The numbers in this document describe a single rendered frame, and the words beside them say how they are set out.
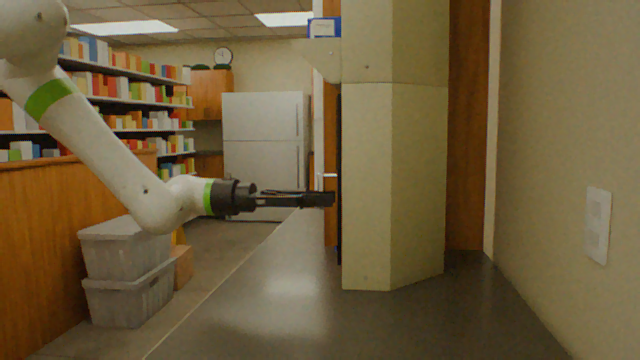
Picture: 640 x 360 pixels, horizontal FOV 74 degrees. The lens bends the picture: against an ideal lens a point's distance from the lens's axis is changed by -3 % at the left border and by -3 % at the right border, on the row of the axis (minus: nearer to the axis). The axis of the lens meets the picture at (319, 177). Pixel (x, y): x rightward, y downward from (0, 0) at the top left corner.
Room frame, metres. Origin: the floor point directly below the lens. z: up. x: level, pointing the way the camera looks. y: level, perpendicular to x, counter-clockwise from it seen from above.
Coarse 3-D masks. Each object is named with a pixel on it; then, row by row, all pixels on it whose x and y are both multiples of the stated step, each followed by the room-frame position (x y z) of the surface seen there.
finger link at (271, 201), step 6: (258, 198) 0.99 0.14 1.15; (264, 198) 0.99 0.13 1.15; (270, 198) 0.99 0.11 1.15; (276, 198) 0.99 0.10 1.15; (282, 198) 0.99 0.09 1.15; (288, 198) 0.99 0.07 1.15; (294, 198) 0.99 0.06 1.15; (258, 204) 0.99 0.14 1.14; (264, 204) 1.00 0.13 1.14; (270, 204) 0.99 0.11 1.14; (276, 204) 0.99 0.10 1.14; (282, 204) 0.99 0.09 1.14; (288, 204) 0.99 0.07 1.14
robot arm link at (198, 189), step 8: (176, 176) 1.08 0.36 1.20; (184, 176) 1.07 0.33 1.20; (192, 176) 1.08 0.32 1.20; (176, 184) 1.01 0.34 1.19; (184, 184) 1.03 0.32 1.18; (192, 184) 1.05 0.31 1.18; (200, 184) 1.05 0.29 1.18; (208, 184) 1.05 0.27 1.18; (192, 192) 1.03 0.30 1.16; (200, 192) 1.04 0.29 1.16; (208, 192) 1.03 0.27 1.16; (192, 200) 1.02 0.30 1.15; (200, 200) 1.03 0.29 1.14; (208, 200) 1.03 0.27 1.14; (192, 208) 1.02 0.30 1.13; (200, 208) 1.04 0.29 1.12; (208, 208) 1.04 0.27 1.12; (192, 216) 1.06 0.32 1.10
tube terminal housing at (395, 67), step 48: (384, 0) 0.97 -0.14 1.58; (432, 0) 1.04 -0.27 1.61; (384, 48) 0.97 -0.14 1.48; (432, 48) 1.05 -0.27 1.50; (384, 96) 0.97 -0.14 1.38; (432, 96) 1.05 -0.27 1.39; (384, 144) 0.97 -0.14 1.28; (432, 144) 1.05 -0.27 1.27; (384, 192) 0.97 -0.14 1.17; (432, 192) 1.05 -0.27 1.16; (384, 240) 0.97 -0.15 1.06; (432, 240) 1.05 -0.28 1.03; (384, 288) 0.97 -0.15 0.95
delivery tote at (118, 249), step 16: (96, 224) 2.97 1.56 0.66; (112, 224) 2.99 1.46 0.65; (128, 224) 2.99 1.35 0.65; (80, 240) 2.76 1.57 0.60; (96, 240) 2.73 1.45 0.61; (112, 240) 2.72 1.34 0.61; (128, 240) 2.69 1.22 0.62; (144, 240) 2.86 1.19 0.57; (160, 240) 3.09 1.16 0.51; (96, 256) 2.75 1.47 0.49; (112, 256) 2.74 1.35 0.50; (128, 256) 2.72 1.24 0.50; (144, 256) 2.87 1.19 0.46; (160, 256) 3.09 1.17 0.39; (96, 272) 2.76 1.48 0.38; (112, 272) 2.75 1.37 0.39; (128, 272) 2.73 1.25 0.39; (144, 272) 2.88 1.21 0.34
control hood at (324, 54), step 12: (300, 48) 0.99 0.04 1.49; (312, 48) 0.99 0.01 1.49; (324, 48) 0.99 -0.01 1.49; (336, 48) 0.98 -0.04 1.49; (312, 60) 0.99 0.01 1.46; (324, 60) 0.99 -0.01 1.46; (336, 60) 0.98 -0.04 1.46; (324, 72) 0.99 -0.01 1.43; (336, 72) 0.98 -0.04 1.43; (336, 84) 1.00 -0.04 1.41
